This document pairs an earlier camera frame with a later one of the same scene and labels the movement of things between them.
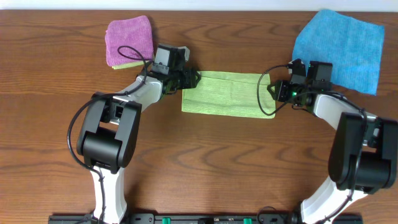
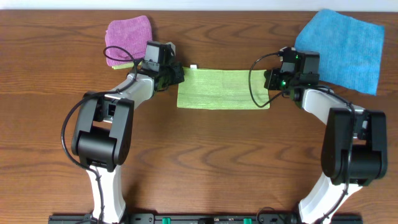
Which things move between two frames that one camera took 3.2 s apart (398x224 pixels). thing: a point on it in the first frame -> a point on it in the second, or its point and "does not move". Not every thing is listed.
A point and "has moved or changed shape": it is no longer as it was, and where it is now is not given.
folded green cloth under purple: x=127 y=65 does not move
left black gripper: x=191 y=81 -> x=180 y=73
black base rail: x=205 y=218 does not move
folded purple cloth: x=135 y=33 does not move
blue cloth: x=354 y=48 does not move
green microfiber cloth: x=229 y=93 has moved or changed shape
